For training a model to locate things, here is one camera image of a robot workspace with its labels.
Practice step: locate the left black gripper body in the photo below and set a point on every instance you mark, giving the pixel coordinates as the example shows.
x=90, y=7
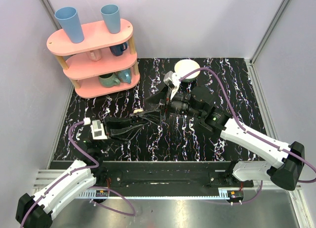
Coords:
x=108, y=126

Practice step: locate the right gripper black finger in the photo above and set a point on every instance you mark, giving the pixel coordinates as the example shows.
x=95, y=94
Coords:
x=153, y=116
x=158, y=99

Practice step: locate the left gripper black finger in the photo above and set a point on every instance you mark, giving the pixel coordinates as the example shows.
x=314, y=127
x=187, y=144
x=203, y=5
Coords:
x=123, y=122
x=125, y=134

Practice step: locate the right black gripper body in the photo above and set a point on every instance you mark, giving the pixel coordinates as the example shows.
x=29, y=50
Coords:
x=179, y=104

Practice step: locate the white earbud charging case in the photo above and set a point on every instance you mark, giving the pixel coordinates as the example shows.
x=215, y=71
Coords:
x=138, y=111

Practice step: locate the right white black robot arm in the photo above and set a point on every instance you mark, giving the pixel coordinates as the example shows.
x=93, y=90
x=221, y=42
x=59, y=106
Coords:
x=282, y=162

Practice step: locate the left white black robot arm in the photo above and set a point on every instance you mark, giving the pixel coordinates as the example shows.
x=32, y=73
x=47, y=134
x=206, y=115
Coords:
x=39, y=210

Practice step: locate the black marble pattern mat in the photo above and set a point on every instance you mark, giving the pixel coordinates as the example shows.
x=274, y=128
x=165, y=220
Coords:
x=176, y=139

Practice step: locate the cream white bowl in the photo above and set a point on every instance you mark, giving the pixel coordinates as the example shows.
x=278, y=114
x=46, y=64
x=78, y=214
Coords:
x=184, y=67

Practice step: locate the light blue butterfly mug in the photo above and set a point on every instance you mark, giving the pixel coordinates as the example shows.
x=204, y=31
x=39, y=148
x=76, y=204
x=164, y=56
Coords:
x=125, y=76

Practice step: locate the green glazed mug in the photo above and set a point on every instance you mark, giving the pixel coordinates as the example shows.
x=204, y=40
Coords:
x=109, y=80

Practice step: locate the pink three-tier shelf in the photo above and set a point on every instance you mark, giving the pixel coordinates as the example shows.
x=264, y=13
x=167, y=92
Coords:
x=82, y=72

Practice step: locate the dark blue mug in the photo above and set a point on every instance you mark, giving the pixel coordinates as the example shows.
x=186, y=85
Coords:
x=118, y=50

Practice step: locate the pink mug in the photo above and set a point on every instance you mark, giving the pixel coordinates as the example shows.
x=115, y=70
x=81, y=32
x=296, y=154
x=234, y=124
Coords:
x=95, y=55

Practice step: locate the right light blue tumbler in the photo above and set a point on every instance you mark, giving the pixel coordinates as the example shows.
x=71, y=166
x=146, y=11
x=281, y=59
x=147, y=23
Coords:
x=111, y=17

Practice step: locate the light blue tumbler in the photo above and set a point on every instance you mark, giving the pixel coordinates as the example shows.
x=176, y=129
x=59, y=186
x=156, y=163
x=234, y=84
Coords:
x=69, y=21
x=111, y=17

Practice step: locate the left light blue tumbler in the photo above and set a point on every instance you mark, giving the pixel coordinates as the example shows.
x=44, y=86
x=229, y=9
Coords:
x=69, y=21

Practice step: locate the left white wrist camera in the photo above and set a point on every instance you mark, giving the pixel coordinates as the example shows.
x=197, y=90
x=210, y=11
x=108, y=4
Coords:
x=98, y=130

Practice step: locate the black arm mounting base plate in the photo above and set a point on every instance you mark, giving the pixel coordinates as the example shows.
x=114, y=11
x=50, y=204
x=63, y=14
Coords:
x=210, y=174

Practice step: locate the slotted white cable duct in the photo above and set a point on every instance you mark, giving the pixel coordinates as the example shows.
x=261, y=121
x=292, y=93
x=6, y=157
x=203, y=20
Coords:
x=217, y=194

